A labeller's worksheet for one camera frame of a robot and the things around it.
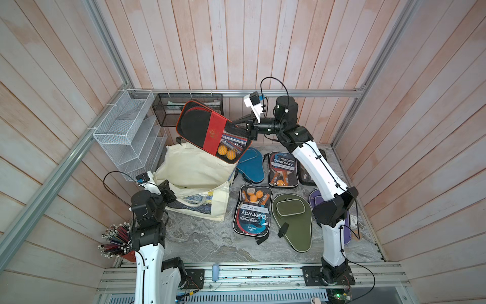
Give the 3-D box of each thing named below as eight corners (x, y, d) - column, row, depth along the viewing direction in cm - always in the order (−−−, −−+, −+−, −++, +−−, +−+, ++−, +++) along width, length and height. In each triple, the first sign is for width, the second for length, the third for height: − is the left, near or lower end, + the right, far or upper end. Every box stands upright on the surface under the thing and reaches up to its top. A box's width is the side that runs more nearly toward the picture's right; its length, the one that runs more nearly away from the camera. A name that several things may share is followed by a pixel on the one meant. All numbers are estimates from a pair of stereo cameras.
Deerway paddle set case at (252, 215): (230, 238, 86) (229, 235, 83) (240, 186, 104) (240, 182, 101) (268, 245, 84) (269, 242, 81) (272, 191, 102) (273, 187, 99)
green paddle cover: (276, 251, 82) (278, 249, 80) (270, 197, 99) (271, 194, 97) (320, 251, 82) (323, 249, 80) (306, 197, 99) (308, 194, 97)
